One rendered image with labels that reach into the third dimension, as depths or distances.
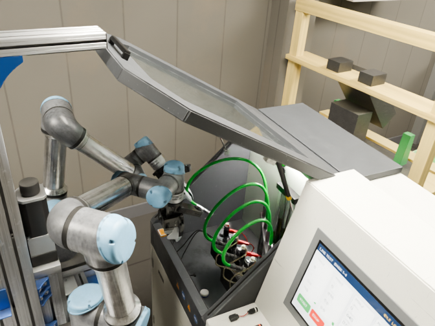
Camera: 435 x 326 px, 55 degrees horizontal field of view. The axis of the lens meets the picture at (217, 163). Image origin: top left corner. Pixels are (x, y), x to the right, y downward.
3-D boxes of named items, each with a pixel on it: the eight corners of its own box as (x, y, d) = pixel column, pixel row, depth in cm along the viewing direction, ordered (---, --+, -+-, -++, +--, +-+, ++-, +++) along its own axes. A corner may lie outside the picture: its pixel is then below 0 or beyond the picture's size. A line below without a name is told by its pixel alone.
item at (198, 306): (153, 247, 222) (152, 224, 214) (160, 244, 224) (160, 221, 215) (199, 341, 175) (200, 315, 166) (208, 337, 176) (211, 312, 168)
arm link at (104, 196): (22, 246, 106) (118, 192, 151) (60, 257, 103) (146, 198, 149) (24, 203, 103) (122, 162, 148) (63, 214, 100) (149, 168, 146)
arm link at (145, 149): (132, 145, 191) (147, 134, 192) (147, 163, 193) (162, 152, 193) (131, 146, 184) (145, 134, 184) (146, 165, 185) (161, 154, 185)
